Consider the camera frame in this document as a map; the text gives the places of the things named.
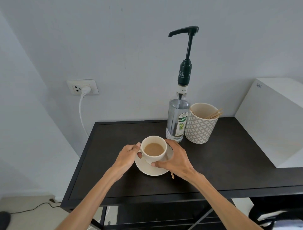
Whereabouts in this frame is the person's right hand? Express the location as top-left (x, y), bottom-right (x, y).
top-left (151, 139), bottom-right (201, 183)

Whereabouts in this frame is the person's left hand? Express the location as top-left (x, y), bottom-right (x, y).
top-left (111, 143), bottom-right (142, 182)

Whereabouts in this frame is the white coffee cup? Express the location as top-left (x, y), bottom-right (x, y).
top-left (138, 136), bottom-right (168, 165)

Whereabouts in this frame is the person's left forearm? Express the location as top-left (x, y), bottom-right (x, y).
top-left (55, 166), bottom-right (126, 230)

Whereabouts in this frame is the person's right forearm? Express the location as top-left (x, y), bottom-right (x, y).
top-left (188, 172), bottom-right (265, 230)

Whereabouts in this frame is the white saucer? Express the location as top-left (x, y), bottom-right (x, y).
top-left (135, 144), bottom-right (175, 177)

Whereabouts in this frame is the milky coffee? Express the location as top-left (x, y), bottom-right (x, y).
top-left (144, 143), bottom-right (165, 156)

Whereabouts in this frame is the clear syrup bottle with pump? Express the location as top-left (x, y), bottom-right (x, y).
top-left (165, 26), bottom-right (199, 143)

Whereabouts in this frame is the patterned ceramic holder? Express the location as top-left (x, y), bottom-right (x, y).
top-left (184, 103), bottom-right (219, 144)

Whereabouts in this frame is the black metal table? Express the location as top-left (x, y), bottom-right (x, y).
top-left (60, 117), bottom-right (303, 230)

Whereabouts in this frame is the bundle of wooden stirrers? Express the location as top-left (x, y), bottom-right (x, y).
top-left (205, 108), bottom-right (223, 120)

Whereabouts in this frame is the white box appliance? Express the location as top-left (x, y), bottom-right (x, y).
top-left (234, 78), bottom-right (303, 169)

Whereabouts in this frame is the black round object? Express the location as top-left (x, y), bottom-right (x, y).
top-left (0, 211), bottom-right (11, 230)

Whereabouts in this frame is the white plug with cable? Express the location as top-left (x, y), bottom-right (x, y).
top-left (79, 86), bottom-right (92, 138)

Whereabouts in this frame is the white wall socket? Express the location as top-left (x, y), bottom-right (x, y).
top-left (66, 80), bottom-right (99, 96)

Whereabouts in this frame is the black floor cable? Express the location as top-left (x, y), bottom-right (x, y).
top-left (9, 199), bottom-right (62, 215)

